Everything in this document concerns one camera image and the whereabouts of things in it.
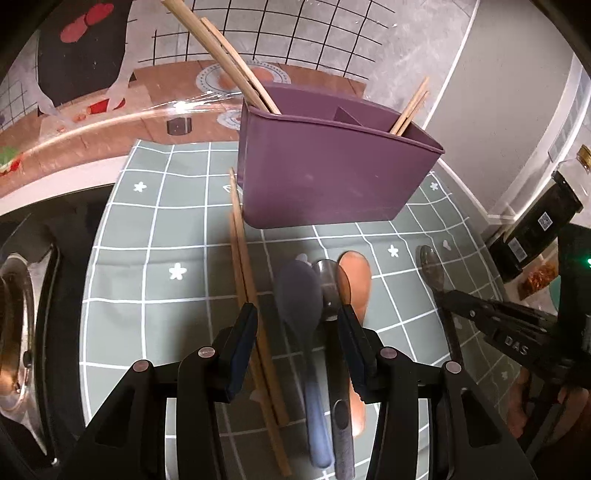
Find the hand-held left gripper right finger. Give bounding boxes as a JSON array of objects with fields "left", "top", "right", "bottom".
[{"left": 336, "top": 305, "right": 539, "bottom": 480}]

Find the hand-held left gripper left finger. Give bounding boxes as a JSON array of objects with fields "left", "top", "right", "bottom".
[{"left": 69, "top": 302, "right": 259, "bottom": 480}]

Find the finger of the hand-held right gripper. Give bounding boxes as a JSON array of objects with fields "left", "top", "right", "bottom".
[
  {"left": 435, "top": 287, "right": 560, "bottom": 334},
  {"left": 481, "top": 322, "right": 563, "bottom": 371}
]

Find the black handled metal spoon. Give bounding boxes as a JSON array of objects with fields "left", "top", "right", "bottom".
[
  {"left": 416, "top": 244, "right": 465, "bottom": 365},
  {"left": 310, "top": 259, "right": 356, "bottom": 480}
]

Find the orange plastic spoon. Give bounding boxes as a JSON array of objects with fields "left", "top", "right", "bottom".
[{"left": 336, "top": 250, "right": 373, "bottom": 437}]

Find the wooden chopstick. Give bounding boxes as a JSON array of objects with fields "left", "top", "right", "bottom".
[
  {"left": 161, "top": 0, "right": 273, "bottom": 115},
  {"left": 233, "top": 185, "right": 291, "bottom": 426},
  {"left": 228, "top": 167, "right": 293, "bottom": 477},
  {"left": 199, "top": 17, "right": 281, "bottom": 115},
  {"left": 394, "top": 90, "right": 430, "bottom": 137},
  {"left": 390, "top": 76, "right": 430, "bottom": 136}
]

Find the blue plastic spoon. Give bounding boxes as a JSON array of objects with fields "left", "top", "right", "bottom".
[{"left": 274, "top": 253, "right": 334, "bottom": 468}]

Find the purple plastic utensil holder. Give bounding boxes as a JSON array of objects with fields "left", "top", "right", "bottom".
[{"left": 236, "top": 82, "right": 445, "bottom": 229}]

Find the person's right hand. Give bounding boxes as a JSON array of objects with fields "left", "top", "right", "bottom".
[{"left": 505, "top": 369, "right": 591, "bottom": 444}]

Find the jar with yellow lid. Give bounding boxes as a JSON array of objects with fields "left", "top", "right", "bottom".
[{"left": 517, "top": 258, "right": 561, "bottom": 301}]

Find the dark soy sauce bottle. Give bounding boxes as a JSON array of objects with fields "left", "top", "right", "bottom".
[{"left": 488, "top": 144, "right": 591, "bottom": 283}]

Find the green gridded table mat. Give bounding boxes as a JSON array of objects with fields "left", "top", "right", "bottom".
[{"left": 78, "top": 138, "right": 522, "bottom": 480}]

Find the grey vent grille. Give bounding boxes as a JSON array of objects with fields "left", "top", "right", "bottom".
[{"left": 549, "top": 83, "right": 583, "bottom": 160}]

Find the black gas stove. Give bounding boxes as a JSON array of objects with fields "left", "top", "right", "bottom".
[{"left": 0, "top": 185, "right": 116, "bottom": 480}]

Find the steel stove burner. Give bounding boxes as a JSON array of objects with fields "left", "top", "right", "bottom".
[{"left": 0, "top": 251, "right": 61, "bottom": 416}]

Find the cartoon wall poster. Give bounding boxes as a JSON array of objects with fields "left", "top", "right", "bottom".
[{"left": 0, "top": 0, "right": 393, "bottom": 199}]

